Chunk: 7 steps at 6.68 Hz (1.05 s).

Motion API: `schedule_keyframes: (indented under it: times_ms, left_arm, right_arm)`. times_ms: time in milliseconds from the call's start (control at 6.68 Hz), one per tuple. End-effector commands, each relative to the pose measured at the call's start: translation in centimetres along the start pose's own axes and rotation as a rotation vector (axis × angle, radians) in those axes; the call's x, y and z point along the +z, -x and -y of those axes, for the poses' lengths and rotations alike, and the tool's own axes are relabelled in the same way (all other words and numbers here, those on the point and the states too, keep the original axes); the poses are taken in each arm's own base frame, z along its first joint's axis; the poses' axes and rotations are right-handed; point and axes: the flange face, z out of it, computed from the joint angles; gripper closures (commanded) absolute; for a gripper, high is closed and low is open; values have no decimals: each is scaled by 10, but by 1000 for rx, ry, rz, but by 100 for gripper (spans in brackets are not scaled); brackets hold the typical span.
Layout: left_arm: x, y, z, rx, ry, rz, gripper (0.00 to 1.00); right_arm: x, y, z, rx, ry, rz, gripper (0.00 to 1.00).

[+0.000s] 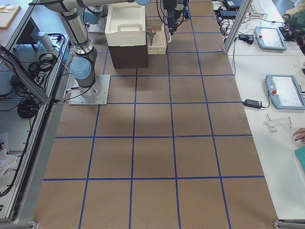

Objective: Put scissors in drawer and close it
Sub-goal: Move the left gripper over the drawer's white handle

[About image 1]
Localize white plastic tray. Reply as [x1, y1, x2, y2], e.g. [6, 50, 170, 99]
[105, 2, 146, 47]

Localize teal notebook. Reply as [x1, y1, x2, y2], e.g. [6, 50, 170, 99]
[295, 146, 305, 171]

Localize wooden drawer with white handle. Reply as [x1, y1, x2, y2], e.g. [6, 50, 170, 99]
[146, 18, 172, 55]

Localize near teach pendant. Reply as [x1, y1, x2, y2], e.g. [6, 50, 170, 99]
[265, 74, 305, 110]

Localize grey metal base plate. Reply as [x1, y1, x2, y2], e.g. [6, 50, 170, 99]
[69, 75, 111, 105]

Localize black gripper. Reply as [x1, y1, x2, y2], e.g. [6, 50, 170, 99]
[162, 0, 189, 35]

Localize black power adapter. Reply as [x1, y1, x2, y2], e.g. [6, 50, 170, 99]
[243, 99, 263, 109]

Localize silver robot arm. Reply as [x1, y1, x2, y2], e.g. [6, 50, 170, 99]
[29, 0, 178, 98]
[84, 5, 108, 28]

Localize clear acrylic stand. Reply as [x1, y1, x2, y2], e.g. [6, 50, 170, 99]
[264, 114, 293, 133]

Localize teach pendant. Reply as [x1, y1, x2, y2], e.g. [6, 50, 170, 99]
[265, 74, 305, 110]
[254, 26, 287, 51]

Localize dark brown drawer cabinet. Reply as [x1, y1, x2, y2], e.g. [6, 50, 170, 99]
[109, 45, 149, 69]

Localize far teach pendant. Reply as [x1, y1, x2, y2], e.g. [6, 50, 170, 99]
[254, 26, 287, 51]

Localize person's hand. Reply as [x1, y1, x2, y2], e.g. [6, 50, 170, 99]
[293, 128, 305, 144]

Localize grey orange-handled scissors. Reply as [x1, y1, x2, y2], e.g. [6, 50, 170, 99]
[146, 27, 156, 45]

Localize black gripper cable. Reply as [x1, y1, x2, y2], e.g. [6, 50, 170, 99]
[156, 0, 169, 26]

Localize wooden cutting board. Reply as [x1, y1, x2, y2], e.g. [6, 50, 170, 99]
[0, 4, 21, 29]

